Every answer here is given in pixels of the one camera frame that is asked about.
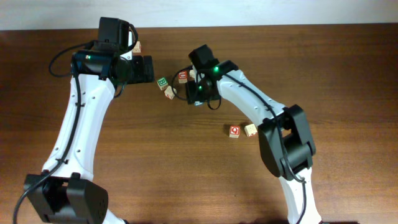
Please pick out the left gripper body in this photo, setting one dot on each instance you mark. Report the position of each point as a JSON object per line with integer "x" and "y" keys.
{"x": 136, "y": 71}

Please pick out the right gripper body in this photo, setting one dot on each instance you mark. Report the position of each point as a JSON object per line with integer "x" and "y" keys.
{"x": 194, "y": 92}

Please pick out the picture block blue side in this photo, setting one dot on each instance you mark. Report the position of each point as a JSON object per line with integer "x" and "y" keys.
{"x": 198, "y": 103}

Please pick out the plain block red side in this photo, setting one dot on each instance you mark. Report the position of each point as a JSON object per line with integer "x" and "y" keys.
{"x": 170, "y": 92}

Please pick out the green B letter block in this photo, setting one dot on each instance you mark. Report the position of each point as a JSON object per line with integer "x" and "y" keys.
{"x": 162, "y": 83}

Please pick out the red Q letter block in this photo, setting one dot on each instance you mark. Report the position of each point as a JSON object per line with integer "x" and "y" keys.
{"x": 234, "y": 131}

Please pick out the plain block red edge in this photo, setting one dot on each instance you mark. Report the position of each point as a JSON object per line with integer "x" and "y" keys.
{"x": 250, "y": 130}

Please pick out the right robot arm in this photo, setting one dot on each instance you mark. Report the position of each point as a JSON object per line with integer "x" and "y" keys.
{"x": 285, "y": 140}

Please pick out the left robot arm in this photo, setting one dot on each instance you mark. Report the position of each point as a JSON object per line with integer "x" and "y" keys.
{"x": 64, "y": 191}

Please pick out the plain tilted wooden block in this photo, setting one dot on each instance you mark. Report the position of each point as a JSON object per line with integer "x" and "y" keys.
{"x": 192, "y": 74}

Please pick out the red U letter block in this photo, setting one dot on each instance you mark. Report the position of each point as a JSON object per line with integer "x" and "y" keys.
{"x": 182, "y": 77}

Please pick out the far left plain wooden block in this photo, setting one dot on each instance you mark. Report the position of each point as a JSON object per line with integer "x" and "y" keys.
{"x": 137, "y": 48}

